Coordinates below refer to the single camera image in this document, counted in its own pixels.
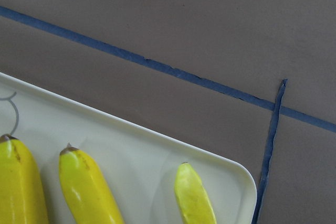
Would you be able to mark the yellow banana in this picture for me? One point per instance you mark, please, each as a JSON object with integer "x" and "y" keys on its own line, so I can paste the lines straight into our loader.
{"x": 85, "y": 189}
{"x": 191, "y": 197}
{"x": 22, "y": 195}

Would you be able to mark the white bear tray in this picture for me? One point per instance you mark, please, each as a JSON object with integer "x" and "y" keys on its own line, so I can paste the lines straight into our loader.
{"x": 138, "y": 164}

